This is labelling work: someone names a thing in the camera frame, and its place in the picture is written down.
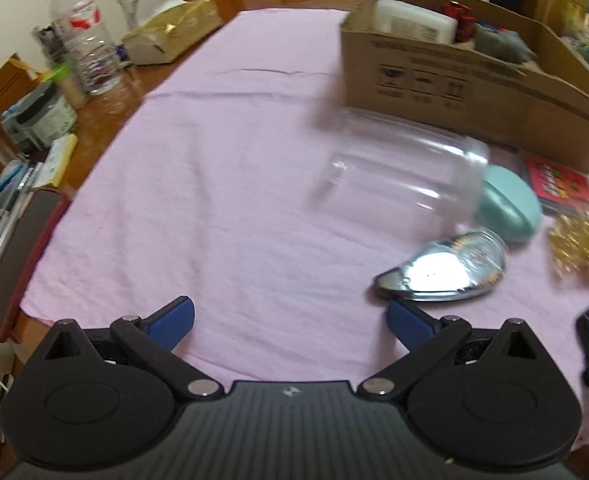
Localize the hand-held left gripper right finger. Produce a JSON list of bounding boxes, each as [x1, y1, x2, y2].
[[357, 297, 550, 402]]

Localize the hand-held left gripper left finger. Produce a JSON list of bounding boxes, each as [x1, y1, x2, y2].
[[44, 296, 224, 402]]

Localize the clear plastic jar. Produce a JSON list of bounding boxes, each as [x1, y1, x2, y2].
[[307, 107, 490, 231]]

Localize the cardboard box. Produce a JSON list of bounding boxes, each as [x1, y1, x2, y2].
[[339, 0, 589, 176]]

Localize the grey shark toy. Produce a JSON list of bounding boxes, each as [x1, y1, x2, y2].
[[474, 25, 537, 63]]

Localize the white plastic bottle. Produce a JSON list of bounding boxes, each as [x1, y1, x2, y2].
[[374, 0, 457, 46]]

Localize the red toy train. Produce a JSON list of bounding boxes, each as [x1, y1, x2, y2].
[[441, 2, 477, 43]]

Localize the correction tape dispenser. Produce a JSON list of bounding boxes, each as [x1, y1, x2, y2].
[[374, 229, 507, 303]]

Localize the yellow capsule bottle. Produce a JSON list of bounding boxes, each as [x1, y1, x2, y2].
[[547, 205, 589, 281]]

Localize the pink cloth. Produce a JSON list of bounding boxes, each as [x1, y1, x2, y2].
[[19, 7, 589, 456]]

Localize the teal round case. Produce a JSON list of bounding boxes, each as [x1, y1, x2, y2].
[[474, 164, 544, 245]]

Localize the dark red-edged notebook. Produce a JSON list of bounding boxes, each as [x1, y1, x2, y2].
[[0, 187, 71, 343]]

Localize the red card box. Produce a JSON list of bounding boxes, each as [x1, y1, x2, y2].
[[521, 152, 589, 216]]

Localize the bundle of loose pens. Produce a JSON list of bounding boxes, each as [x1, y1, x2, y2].
[[0, 160, 42, 276]]

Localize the small paper cards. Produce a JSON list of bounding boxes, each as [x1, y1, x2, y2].
[[39, 134, 78, 188]]

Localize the black lid green label jar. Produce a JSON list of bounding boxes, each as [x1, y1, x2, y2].
[[2, 82, 78, 153]]

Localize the green plastic cup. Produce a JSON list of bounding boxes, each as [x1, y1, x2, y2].
[[39, 62, 88, 111]]

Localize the gold tissue box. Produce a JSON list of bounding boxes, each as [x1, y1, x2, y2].
[[122, 0, 224, 66]]

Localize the clear plastic water bottle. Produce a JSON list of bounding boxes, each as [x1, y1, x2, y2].
[[46, 0, 122, 96]]

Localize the pen holder with pens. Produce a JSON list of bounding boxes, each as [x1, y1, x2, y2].
[[32, 22, 66, 71]]

